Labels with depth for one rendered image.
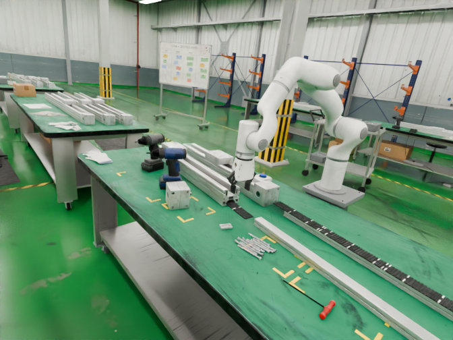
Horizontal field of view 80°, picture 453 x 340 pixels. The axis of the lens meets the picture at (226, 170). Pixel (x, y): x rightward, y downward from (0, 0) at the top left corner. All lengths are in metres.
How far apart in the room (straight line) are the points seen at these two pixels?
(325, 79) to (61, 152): 2.22
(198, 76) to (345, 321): 6.43
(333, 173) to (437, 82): 7.25
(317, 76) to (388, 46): 7.91
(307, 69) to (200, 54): 5.74
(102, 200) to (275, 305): 1.51
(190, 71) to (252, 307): 6.52
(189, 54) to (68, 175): 4.94
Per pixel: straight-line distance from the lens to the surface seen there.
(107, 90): 11.35
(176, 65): 7.31
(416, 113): 8.79
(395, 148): 6.05
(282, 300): 0.90
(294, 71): 1.25
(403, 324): 0.96
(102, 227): 2.19
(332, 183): 1.69
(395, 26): 9.26
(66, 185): 2.88
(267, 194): 1.38
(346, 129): 1.59
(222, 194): 1.32
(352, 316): 0.95
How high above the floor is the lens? 1.39
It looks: 19 degrees down
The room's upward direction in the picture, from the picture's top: 7 degrees clockwise
